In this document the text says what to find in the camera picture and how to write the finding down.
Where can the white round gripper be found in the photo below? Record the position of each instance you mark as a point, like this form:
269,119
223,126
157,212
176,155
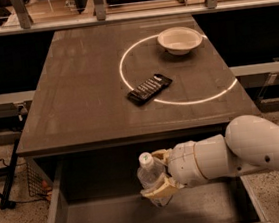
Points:
183,164

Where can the clear plastic water bottle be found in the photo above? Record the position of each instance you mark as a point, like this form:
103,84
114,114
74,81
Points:
151,174

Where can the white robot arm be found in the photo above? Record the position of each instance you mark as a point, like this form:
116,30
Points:
250,144

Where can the open grey top drawer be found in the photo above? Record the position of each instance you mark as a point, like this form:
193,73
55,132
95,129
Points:
102,187

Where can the grey cabinet with top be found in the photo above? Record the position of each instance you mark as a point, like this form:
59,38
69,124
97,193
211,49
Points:
81,104

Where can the black snack bar packet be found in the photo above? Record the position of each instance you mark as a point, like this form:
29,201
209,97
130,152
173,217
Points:
149,89

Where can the white paper bowl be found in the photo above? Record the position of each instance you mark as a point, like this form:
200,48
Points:
179,40

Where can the black stand leg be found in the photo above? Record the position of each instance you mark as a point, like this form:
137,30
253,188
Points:
6,203

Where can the black wire basket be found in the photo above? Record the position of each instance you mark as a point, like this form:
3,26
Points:
39,187

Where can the metal railing frame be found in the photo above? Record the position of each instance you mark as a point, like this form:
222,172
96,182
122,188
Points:
41,15

